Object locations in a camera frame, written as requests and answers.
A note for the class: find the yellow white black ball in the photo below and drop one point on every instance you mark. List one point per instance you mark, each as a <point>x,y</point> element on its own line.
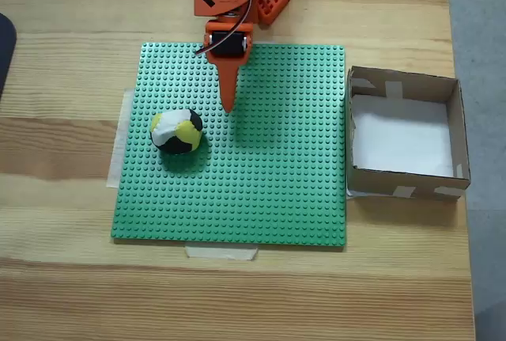
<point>176,131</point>

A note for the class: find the cardboard box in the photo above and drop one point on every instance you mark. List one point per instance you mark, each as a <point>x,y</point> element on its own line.
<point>371,183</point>

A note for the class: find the green studded baseplate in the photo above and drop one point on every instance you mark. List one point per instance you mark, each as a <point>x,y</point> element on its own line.
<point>237,179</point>

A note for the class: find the masking tape strip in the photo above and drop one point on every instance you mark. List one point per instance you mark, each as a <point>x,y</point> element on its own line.
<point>350,194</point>
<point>221,253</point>
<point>116,159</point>

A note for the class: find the white paper sheet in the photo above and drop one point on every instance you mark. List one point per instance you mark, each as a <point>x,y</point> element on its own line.
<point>399,135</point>

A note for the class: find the black flat object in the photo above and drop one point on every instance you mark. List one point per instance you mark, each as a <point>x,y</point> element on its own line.
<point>6,52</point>

